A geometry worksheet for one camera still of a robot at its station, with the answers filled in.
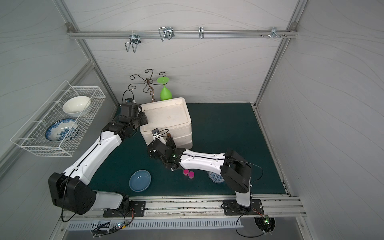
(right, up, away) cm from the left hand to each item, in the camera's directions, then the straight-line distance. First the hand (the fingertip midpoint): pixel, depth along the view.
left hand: (144, 115), depth 81 cm
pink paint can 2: (+26, -33, +3) cm, 42 cm away
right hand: (+8, -14, -1) cm, 16 cm away
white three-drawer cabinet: (+14, 0, +2) cm, 14 cm away
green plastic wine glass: (+9, +14, +15) cm, 22 cm away
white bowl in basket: (-30, +5, -9) cm, 32 cm away
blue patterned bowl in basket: (-31, -7, -16) cm, 35 cm away
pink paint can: (+22, -32, +3) cm, 39 cm away
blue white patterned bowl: (+40, -35, +3) cm, 53 cm away
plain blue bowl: (-3, -36, +1) cm, 36 cm away
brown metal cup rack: (-1, +21, +10) cm, 23 cm away
